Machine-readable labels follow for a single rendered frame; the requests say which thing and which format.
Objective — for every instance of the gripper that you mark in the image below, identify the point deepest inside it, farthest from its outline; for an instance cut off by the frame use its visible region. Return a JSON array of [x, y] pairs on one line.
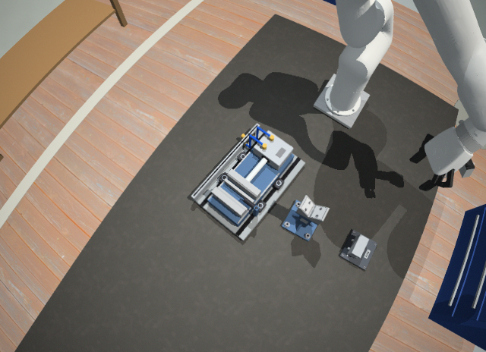
[[446, 155]]

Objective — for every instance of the white flat bar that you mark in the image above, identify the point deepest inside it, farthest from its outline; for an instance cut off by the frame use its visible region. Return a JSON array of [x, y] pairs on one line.
[[238, 190]]

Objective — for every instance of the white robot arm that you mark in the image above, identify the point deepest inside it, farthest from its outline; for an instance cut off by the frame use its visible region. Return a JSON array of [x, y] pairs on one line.
[[454, 29]]

